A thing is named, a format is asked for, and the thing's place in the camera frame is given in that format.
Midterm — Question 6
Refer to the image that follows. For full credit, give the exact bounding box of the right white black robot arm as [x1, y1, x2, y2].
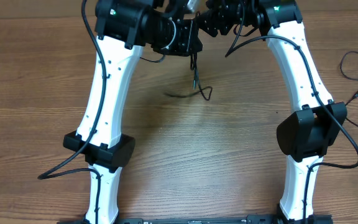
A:
[197, 1, 347, 223]

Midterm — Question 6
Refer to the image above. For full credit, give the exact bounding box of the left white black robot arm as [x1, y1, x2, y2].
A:
[63, 0, 202, 223]

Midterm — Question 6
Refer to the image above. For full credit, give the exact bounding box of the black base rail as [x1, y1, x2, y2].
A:
[115, 215, 285, 224]

